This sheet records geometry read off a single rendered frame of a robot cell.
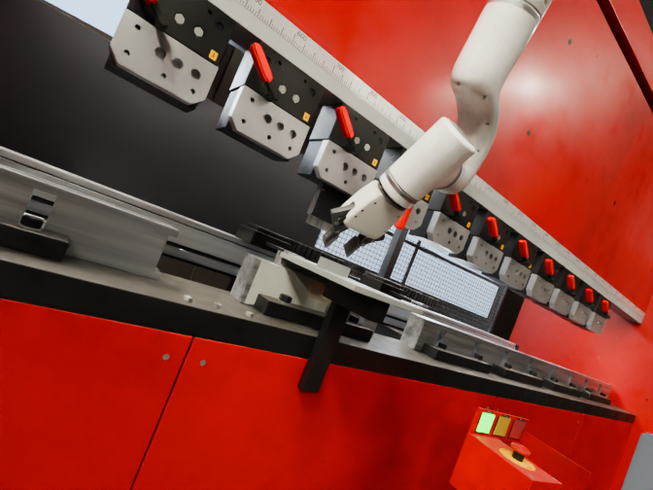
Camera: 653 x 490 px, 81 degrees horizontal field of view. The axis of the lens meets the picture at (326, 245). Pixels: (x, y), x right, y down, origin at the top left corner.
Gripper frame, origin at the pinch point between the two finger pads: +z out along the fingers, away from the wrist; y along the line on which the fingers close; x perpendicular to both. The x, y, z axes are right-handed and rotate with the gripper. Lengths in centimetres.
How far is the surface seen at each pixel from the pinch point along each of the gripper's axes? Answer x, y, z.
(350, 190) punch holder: -10.5, -0.1, -6.5
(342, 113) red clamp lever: -15.4, 11.1, -17.7
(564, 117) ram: -48, -70, -50
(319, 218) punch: -8.1, 2.3, 2.3
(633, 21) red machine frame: -76, -87, -87
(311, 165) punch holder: -13.9, 9.4, -5.2
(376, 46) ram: -30.3, 7.3, -29.2
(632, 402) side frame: 12, -215, 9
